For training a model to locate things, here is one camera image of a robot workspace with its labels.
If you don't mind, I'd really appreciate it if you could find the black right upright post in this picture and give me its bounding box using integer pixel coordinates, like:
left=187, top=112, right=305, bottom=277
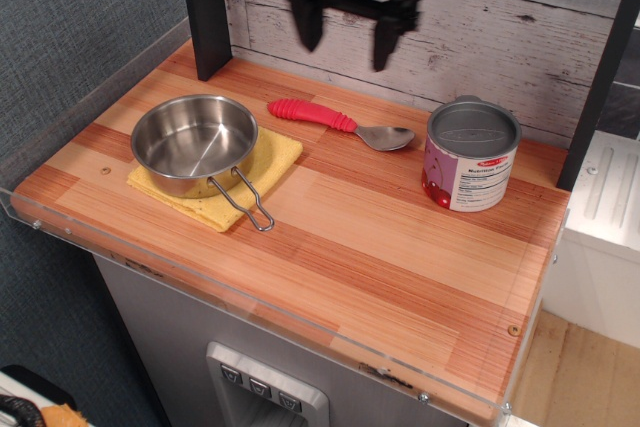
left=556, top=0, right=639, bottom=192

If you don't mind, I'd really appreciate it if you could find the silver ice dispenser panel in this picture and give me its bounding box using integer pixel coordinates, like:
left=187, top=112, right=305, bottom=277
left=206, top=342, right=330, bottom=426

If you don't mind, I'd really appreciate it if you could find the grey toy fridge cabinet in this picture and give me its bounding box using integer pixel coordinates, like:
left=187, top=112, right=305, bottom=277
left=96, top=256, right=462, bottom=426

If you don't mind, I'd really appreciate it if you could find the orange object bottom left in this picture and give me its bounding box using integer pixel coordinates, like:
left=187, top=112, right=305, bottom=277
left=40, top=404, right=90, bottom=427

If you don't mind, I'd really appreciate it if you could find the white toy sink unit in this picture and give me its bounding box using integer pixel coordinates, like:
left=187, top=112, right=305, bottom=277
left=542, top=131, right=639, bottom=348

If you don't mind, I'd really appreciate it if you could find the black upright post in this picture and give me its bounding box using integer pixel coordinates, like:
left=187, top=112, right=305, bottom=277
left=186, top=0, right=233, bottom=81
left=556, top=0, right=639, bottom=192

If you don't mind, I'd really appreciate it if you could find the black left upright post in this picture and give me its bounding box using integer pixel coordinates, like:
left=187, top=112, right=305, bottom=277
left=186, top=0, right=233, bottom=81

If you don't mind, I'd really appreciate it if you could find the red handled metal spoon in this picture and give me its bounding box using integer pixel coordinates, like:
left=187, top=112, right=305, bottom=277
left=267, top=99, right=415, bottom=152

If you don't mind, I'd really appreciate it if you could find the yellow folded cloth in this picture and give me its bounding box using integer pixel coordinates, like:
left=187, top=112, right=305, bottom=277
left=126, top=126, right=305, bottom=234

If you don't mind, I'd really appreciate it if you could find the stainless steel pot wire handle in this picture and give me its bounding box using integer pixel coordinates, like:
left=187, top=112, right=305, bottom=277
left=130, top=93, right=276, bottom=233

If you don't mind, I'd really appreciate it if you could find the toy cherry can grey lid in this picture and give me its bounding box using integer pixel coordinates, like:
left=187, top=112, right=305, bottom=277
left=421, top=94, right=523, bottom=214

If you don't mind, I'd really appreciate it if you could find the clear acrylic table guard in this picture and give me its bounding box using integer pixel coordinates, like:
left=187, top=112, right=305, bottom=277
left=13, top=44, right=569, bottom=426

